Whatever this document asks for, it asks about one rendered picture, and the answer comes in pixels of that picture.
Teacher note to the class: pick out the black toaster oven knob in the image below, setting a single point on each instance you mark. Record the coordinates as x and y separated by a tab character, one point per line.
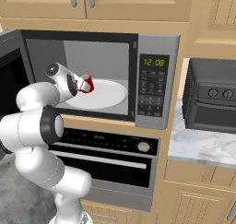
213	92
227	94

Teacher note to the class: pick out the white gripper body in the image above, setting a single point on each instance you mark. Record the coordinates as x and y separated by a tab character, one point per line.
81	83

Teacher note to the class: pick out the grey microwave oven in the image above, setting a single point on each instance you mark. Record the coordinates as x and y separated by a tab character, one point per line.
155	86

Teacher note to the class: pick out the white microwave turntable plate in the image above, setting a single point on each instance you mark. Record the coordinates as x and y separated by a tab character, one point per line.
106	95

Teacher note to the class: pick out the black toaster oven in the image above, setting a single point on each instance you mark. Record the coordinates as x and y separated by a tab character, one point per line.
212	117

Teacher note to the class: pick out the silver oven knob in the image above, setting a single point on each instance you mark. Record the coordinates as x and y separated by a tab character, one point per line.
143	146

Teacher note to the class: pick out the built-in black oven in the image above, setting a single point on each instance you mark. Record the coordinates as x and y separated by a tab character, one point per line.
107	140

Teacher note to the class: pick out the light wood tall cupboard door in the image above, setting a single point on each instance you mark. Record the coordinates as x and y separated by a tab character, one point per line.
215	18

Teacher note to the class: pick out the black oven door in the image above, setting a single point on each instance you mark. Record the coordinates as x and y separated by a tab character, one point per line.
123	178

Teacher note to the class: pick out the grey microwave door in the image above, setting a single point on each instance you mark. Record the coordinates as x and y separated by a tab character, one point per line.
12	77

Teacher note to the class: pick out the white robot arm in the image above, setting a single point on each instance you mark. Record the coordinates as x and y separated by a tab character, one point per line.
30	126

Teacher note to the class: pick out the light wood drawer front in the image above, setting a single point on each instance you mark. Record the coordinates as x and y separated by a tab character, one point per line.
129	217
196	174

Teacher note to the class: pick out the red cup of tea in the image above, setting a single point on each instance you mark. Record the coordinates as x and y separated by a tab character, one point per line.
89	85

